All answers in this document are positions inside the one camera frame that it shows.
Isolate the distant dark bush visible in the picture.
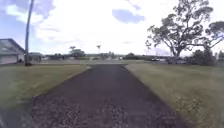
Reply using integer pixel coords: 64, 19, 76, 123
122, 52, 140, 61

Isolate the dark asphalt path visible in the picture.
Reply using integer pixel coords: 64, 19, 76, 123
31, 63, 191, 128

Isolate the distant green tree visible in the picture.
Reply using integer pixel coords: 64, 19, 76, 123
68, 45, 86, 60

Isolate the green grass lawn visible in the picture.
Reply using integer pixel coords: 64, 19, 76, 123
0, 63, 92, 115
124, 62, 224, 128

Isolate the low distant building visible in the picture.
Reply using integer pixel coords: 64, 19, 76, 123
29, 51, 45, 62

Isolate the large spreading tree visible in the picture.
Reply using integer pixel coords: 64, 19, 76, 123
144, 0, 224, 63

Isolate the dark green bush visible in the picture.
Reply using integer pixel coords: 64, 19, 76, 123
186, 49, 218, 66

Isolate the tall palm tree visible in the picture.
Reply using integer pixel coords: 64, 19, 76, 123
24, 0, 36, 67

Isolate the grey-roofed building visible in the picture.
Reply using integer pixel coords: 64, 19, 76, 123
0, 37, 26, 65

